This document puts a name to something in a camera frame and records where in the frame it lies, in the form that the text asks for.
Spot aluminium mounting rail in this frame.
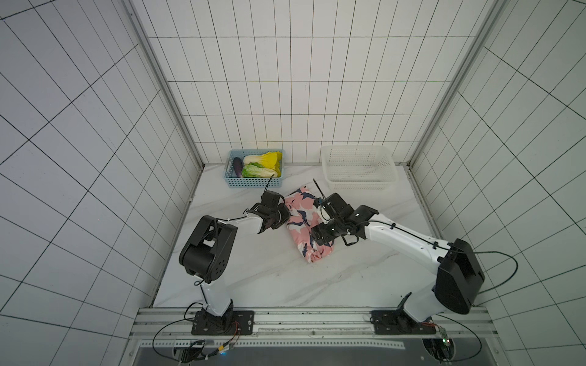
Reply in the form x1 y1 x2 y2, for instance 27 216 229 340
129 307 497 349

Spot purple toy eggplant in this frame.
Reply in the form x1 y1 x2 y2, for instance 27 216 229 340
233 157 244 178

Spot green toy cabbage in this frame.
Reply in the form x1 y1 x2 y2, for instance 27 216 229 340
241 163 279 178

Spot pink shark print shorts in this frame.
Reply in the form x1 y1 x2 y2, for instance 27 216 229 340
285 186 334 263

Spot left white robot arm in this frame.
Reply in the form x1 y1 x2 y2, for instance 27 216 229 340
179 191 290 335

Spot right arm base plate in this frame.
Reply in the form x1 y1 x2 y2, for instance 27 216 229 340
369 310 436 336

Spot white plastic basket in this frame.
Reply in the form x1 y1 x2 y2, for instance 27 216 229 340
321 146 399 191

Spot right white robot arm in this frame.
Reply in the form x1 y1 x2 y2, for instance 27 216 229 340
311 193 485 323

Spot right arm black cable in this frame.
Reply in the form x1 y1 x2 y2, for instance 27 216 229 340
312 178 520 363

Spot blue plastic basket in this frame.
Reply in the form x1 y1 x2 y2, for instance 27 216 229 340
224 149 285 188

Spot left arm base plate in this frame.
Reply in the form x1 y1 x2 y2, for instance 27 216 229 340
191 310 255 336

